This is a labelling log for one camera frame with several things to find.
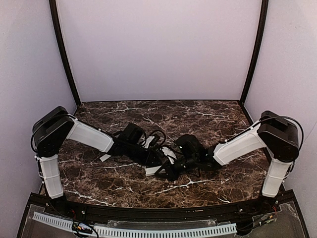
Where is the white remote control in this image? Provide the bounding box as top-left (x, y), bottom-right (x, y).
top-left (145, 166), bottom-right (161, 177)

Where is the white battery cover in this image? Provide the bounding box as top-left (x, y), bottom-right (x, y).
top-left (100, 154), bottom-right (111, 162)

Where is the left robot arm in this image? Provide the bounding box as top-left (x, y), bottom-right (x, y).
top-left (31, 106), bottom-right (163, 199)

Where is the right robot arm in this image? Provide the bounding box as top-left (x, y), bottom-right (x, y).
top-left (155, 111), bottom-right (304, 198)

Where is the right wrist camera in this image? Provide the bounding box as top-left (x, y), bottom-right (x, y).
top-left (161, 146), bottom-right (177, 165)

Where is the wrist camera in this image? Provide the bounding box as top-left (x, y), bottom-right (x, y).
top-left (143, 130), bottom-right (166, 149)
top-left (161, 146), bottom-right (177, 165)

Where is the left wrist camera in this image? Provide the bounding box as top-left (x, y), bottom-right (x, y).
top-left (143, 130), bottom-right (166, 149)

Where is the white slotted cable duct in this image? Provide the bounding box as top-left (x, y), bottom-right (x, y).
top-left (32, 212), bottom-right (237, 238)

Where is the black front mounting rail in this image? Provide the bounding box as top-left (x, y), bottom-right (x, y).
top-left (27, 190), bottom-right (297, 225)

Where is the left black frame post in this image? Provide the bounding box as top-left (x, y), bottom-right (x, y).
top-left (49, 0), bottom-right (81, 107)

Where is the black frame post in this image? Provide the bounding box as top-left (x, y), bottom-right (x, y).
top-left (239, 0), bottom-right (269, 107)
top-left (49, 0), bottom-right (81, 107)

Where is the right black frame post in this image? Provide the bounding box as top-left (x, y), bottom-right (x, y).
top-left (239, 0), bottom-right (269, 107)

